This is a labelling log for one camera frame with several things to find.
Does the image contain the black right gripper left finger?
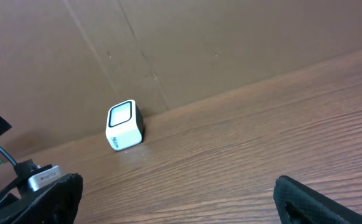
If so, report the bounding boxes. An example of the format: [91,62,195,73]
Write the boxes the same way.
[0,174,83,224]

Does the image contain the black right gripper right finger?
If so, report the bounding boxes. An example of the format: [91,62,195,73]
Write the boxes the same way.
[273,175,362,224]

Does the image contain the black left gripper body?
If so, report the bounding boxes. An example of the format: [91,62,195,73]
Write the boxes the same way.
[0,159,53,209]

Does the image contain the white barcode scanner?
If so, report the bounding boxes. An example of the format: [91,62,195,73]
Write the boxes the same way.
[105,100,145,151]

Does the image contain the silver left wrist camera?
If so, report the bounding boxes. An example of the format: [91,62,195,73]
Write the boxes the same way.
[27,166,64,192]

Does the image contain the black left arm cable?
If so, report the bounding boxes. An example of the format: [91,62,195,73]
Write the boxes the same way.
[0,142,19,167]

